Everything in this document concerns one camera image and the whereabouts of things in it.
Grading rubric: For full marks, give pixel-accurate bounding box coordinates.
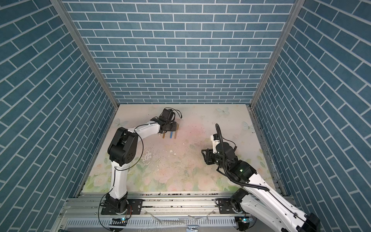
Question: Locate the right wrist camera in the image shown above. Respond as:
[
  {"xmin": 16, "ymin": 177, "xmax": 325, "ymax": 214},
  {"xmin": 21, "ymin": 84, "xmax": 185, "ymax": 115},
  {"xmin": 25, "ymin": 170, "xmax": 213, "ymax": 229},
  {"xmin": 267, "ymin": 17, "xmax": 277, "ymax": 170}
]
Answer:
[{"xmin": 211, "ymin": 134, "xmax": 220, "ymax": 154}]

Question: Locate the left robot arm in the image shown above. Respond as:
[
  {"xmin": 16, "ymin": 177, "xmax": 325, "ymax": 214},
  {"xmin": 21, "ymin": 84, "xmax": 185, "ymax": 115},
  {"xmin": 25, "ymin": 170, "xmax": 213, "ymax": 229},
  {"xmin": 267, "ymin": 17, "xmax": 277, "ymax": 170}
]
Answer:
[{"xmin": 102, "ymin": 107, "xmax": 183, "ymax": 215}]

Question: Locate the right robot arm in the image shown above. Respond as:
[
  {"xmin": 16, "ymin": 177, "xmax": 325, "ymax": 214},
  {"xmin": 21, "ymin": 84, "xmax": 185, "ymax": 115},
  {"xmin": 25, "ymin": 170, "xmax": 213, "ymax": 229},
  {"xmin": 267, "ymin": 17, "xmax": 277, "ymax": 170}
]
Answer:
[{"xmin": 202, "ymin": 124, "xmax": 321, "ymax": 232}]

